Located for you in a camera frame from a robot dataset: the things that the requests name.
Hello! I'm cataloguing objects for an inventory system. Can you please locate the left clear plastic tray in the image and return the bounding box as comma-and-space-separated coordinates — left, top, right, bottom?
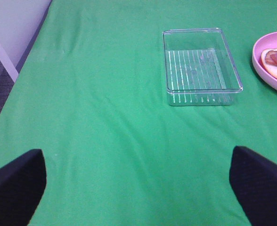
163, 28, 243, 106

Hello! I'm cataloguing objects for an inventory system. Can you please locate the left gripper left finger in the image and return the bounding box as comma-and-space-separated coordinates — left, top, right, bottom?
0, 149, 46, 226

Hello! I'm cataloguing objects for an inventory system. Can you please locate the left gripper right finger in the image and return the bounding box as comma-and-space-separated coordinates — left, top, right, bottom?
229, 146, 277, 226

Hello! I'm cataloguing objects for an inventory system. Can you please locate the pink round plate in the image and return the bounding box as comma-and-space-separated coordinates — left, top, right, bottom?
252, 32, 277, 90

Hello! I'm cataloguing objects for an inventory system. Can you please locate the bread slice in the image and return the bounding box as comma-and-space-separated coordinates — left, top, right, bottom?
261, 48, 277, 79

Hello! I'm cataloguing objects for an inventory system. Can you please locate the green tablecloth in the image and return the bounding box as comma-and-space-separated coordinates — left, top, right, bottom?
0, 0, 277, 226

